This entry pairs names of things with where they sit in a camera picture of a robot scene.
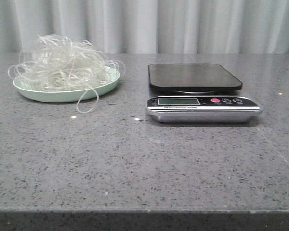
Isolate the white pleated curtain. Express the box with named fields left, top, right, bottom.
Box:
left=0, top=0, right=289, bottom=54

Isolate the white translucent vermicelli bundle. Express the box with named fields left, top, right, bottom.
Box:
left=8, top=34, right=126, bottom=113

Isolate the light green round plate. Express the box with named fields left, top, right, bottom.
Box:
left=13, top=67, right=120, bottom=103

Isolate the silver black kitchen scale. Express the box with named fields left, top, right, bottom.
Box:
left=146, top=63, right=263, bottom=123

